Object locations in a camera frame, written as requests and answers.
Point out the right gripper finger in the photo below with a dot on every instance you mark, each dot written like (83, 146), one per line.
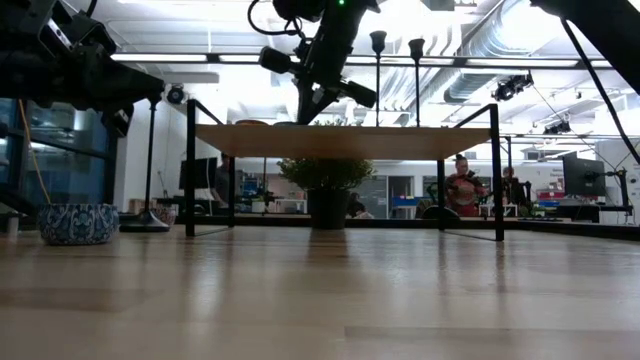
(275, 59)
(357, 94)

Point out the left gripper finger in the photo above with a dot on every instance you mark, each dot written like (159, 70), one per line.
(100, 55)
(125, 105)

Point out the blue patterned candle tin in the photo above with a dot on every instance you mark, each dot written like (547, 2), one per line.
(286, 123)
(77, 223)

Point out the copper candle tin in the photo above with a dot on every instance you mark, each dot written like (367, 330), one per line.
(252, 122)

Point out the tall black candlestick holder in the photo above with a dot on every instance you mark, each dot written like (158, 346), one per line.
(145, 222)

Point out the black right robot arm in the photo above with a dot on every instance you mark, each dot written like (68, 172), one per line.
(610, 30)

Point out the wooden shelf with black legs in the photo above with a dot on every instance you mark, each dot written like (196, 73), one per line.
(375, 142)

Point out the black ceiling spotlight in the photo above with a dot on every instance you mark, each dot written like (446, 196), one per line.
(176, 94)

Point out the long ceiling light strip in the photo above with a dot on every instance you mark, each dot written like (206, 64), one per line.
(160, 57)

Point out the black monitor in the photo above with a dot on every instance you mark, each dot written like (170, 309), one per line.
(198, 173)
(582, 176)

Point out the green potted plant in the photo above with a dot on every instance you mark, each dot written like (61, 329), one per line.
(327, 207)

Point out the small white cylinder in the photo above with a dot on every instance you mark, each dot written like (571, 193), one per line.
(12, 226)

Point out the black ceiling light cluster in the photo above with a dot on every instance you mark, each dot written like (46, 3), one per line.
(512, 86)
(557, 128)

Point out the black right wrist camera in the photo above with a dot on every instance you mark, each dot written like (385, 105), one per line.
(300, 7)

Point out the black metal table frame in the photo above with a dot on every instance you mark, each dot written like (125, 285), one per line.
(400, 223)

